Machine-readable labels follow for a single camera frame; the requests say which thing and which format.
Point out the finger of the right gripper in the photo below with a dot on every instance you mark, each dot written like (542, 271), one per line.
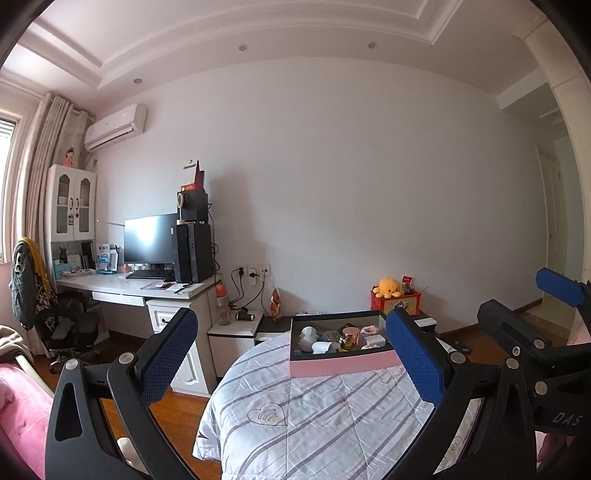
(520, 341)
(573, 293)

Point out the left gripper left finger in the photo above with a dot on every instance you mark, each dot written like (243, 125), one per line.
(161, 355)

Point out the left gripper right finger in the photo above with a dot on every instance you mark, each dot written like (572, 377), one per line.
(424, 358)

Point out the white power adapter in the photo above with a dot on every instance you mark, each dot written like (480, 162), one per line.
(374, 341)

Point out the red cartoon box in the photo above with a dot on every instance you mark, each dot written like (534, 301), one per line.
(411, 303)

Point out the white desk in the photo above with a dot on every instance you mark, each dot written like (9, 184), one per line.
(138, 308)

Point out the pink block donut model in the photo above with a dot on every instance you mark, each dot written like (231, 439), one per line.
(370, 330)

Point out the rose gold lidded jar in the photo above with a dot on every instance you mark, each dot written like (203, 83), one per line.
(351, 338)

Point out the orange cap bottle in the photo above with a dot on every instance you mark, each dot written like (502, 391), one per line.
(222, 305)

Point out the yellow octopus plush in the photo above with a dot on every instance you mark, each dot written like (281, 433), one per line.
(387, 288)

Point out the black office chair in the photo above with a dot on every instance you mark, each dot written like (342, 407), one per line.
(66, 327)

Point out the black computer tower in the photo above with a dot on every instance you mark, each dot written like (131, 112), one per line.
(193, 261)

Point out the pink and green storage box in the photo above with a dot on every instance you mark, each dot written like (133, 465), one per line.
(320, 362)

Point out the striped white bed sheet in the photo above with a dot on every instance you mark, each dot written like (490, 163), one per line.
(260, 423)

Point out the black computer monitor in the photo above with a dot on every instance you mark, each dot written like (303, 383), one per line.
(150, 240)

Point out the dark low side shelf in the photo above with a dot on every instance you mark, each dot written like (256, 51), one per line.
(230, 344)

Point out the black speaker box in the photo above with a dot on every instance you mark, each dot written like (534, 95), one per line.
(192, 206)

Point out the white glass door cabinet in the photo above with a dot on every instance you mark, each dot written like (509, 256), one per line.
(70, 204)

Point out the white air conditioner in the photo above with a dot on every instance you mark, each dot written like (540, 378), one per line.
(123, 124)

